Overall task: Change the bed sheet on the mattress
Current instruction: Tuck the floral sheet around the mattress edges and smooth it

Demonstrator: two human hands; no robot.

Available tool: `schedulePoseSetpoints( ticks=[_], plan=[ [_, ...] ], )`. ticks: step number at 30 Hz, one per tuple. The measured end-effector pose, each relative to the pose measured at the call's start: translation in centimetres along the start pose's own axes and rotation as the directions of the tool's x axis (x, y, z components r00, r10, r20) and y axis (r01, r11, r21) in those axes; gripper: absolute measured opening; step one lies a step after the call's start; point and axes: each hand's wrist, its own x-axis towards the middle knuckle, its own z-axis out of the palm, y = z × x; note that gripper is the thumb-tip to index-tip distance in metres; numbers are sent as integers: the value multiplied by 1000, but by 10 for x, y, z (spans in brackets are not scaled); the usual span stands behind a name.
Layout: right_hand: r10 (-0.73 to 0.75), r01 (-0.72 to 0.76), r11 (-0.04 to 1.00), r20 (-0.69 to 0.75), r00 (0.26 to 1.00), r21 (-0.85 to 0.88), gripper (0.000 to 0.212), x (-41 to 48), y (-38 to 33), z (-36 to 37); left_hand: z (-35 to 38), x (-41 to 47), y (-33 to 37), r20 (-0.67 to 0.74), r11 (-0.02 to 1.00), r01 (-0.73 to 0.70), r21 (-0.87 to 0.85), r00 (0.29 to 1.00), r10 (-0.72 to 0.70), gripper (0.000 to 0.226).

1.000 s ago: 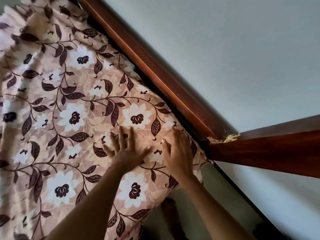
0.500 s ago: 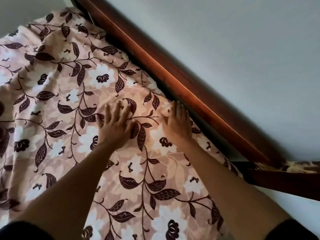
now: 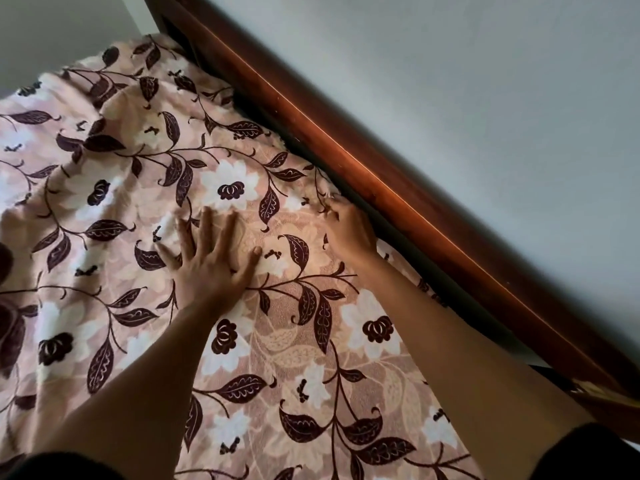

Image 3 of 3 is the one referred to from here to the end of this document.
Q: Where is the person's left hand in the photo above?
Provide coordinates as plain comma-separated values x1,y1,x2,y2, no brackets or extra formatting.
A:
155,205,263,321

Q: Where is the person's right hand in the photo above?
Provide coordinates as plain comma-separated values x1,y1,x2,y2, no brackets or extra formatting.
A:
317,194,380,268

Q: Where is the person's left forearm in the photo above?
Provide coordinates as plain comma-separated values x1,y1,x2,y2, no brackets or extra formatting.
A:
32,299,231,480

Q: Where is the dark wooden bed frame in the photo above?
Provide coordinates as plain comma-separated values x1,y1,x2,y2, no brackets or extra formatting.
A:
141,0,640,445

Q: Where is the pink floral bed sheet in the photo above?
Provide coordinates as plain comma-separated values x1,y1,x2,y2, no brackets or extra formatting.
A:
0,33,486,480

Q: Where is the person's right forearm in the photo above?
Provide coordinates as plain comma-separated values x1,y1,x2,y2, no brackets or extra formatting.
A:
357,249,596,480

